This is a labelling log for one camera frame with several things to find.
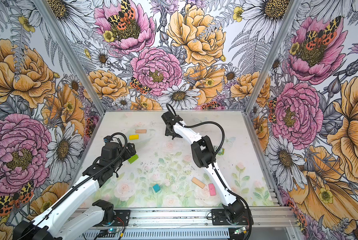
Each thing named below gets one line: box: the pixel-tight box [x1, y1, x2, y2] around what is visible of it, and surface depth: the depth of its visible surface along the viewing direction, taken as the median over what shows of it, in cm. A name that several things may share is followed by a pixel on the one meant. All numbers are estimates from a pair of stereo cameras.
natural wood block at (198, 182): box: [191, 177, 206, 189], surface depth 87 cm
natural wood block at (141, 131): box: [135, 129, 147, 134], surface depth 111 cm
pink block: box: [208, 183, 216, 196], surface depth 85 cm
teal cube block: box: [153, 184, 161, 193], surface depth 85 cm
